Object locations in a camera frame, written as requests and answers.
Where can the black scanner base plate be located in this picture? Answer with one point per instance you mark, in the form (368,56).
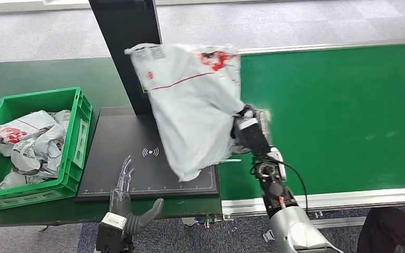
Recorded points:
(118,139)

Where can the green plastic crate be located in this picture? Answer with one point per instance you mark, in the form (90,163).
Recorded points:
(73,139)

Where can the aluminium conveyor rail thin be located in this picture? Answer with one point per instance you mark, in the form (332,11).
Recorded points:
(328,45)

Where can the green conveyor belt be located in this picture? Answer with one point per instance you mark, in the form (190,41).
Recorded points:
(335,115)

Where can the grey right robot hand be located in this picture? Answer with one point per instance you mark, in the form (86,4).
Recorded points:
(255,111)

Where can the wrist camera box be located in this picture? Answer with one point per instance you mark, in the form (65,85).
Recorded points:
(253,134)
(110,232)

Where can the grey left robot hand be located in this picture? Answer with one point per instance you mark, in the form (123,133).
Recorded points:
(122,206)

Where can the aluminium conveyor rail wide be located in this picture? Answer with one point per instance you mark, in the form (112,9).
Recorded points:
(356,200)

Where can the crumpled white mailer bag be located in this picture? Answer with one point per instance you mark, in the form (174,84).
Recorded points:
(62,118)
(45,150)
(14,181)

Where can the white mailer bag red print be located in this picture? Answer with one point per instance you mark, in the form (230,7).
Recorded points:
(17,131)

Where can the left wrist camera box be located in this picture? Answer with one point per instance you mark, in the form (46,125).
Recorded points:
(110,232)

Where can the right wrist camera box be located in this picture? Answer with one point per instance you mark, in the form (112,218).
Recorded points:
(253,134)

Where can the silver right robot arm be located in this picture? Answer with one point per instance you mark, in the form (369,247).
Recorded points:
(293,223)

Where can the black scanner post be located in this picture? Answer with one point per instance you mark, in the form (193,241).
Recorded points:
(125,24)

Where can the white mailer package black print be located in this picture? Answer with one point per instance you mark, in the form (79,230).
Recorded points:
(192,111)

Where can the metal fitting under table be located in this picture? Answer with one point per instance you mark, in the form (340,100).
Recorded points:
(206,220)

